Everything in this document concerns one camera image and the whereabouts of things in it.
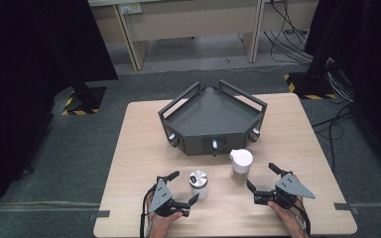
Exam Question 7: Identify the white plastic cup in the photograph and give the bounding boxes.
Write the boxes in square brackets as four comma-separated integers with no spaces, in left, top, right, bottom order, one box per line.
[229,148,254,183]

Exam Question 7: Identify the person's right hand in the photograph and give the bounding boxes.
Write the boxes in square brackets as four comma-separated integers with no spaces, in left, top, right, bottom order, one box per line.
[267,197,309,238]

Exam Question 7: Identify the person's left hand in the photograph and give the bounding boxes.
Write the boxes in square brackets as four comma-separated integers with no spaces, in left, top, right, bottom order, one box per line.
[146,194,184,238]

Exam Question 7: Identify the white wall socket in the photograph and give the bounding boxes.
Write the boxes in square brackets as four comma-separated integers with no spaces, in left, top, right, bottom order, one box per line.
[118,3,144,16]

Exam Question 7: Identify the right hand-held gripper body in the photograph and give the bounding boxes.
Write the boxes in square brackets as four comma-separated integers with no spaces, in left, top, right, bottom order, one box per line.
[272,173,316,210]

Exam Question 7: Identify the bundle of black floor cables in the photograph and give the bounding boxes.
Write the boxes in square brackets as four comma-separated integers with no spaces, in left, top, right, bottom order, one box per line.
[263,0,315,65]

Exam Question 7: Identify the left hand-held gripper black cable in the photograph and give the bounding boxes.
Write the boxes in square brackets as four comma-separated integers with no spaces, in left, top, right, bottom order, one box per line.
[139,185,157,238]

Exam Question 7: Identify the white jar with silver lid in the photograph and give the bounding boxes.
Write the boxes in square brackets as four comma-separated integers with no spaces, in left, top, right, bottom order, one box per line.
[189,170,209,200]

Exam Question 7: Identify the black stand with striped base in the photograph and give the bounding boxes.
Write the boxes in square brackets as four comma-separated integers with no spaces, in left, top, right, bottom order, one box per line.
[62,77,107,117]
[283,49,336,100]

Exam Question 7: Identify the black curtain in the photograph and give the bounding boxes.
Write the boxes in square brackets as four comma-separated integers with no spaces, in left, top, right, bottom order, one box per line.
[0,0,119,229]
[306,0,381,181]

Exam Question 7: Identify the dark grey corner shelf rack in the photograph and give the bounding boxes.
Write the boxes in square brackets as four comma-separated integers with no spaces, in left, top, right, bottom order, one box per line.
[158,78,268,157]

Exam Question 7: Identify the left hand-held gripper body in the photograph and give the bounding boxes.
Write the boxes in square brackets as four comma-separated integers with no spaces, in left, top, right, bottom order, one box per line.
[148,178,180,218]

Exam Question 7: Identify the hand-held gripper black cable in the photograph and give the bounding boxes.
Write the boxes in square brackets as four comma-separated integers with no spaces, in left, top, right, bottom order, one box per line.
[139,185,157,238]
[294,196,313,238]

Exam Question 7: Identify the right hand-held gripper black cable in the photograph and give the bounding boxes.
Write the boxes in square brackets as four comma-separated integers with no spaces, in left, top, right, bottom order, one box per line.
[294,196,313,238]

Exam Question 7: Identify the black floor cables by curtain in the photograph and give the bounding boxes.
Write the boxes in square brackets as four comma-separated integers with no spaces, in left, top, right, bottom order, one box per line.
[312,102,355,175]

